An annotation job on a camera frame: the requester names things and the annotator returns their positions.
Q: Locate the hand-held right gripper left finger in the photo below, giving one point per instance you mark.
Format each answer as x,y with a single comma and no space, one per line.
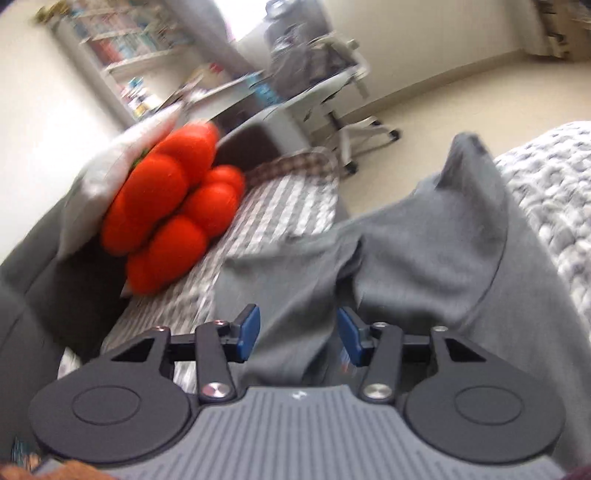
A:
249,332

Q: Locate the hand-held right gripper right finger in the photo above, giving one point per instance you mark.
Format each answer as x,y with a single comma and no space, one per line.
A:
348,334

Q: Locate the grey pants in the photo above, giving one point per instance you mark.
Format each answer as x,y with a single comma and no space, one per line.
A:
415,240

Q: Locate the grey clothes on chair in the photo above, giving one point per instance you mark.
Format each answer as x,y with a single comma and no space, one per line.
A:
295,60

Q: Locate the grey checked quilted blanket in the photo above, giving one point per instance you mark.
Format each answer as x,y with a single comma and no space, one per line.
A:
286,207

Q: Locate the light grey pillow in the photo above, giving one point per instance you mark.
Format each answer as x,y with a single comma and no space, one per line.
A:
106,170

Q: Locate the white desk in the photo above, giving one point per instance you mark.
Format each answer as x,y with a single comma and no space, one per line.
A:
217,92

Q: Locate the grey white office chair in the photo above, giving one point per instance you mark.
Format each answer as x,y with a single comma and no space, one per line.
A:
323,87

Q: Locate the grey curtain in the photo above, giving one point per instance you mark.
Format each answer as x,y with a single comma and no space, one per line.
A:
217,32

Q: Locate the white bookshelf with books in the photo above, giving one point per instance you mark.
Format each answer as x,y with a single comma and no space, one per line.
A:
115,41

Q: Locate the yellow toy figure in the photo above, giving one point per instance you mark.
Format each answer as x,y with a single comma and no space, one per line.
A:
51,9

